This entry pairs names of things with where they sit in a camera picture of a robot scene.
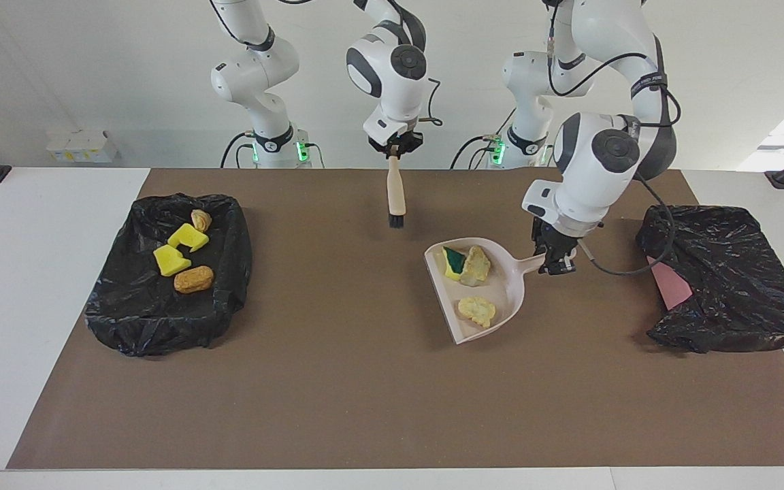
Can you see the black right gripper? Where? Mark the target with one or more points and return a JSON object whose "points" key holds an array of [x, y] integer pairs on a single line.
{"points": [[395, 141]]}

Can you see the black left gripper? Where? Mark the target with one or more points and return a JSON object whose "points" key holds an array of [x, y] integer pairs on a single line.
{"points": [[554, 235]]}

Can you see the beige plastic dustpan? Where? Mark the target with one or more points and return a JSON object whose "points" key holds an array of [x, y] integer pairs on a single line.
{"points": [[508, 299]]}

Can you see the striped toy croissant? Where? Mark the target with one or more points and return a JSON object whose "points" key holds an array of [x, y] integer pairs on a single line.
{"points": [[201, 220], [477, 265]]}

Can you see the pale yellow bread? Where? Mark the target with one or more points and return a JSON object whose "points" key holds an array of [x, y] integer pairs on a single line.
{"points": [[477, 312]]}

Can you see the wedge-shaped yellow green sponge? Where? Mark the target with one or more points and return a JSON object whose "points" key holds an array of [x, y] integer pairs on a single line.
{"points": [[453, 264]]}

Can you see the notched yellow green sponge piece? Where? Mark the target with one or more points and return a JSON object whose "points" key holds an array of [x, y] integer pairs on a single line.
{"points": [[186, 237]]}

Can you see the brown oval bread roll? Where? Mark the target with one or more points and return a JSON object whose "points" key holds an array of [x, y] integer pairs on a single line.
{"points": [[193, 280]]}

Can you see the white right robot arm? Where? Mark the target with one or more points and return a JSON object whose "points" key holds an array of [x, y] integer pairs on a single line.
{"points": [[256, 68]]}

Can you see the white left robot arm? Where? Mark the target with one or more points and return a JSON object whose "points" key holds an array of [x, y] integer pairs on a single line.
{"points": [[582, 197]]}

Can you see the black bag over pink bin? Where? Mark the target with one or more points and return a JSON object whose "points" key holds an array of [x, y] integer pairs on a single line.
{"points": [[739, 286]]}

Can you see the black bag lined bin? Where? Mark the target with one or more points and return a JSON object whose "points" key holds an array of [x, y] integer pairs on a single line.
{"points": [[140, 313]]}

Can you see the brown table mat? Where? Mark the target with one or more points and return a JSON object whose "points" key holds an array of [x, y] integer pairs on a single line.
{"points": [[392, 408]]}

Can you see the white wall socket boxes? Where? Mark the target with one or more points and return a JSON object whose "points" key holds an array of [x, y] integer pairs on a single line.
{"points": [[82, 146]]}

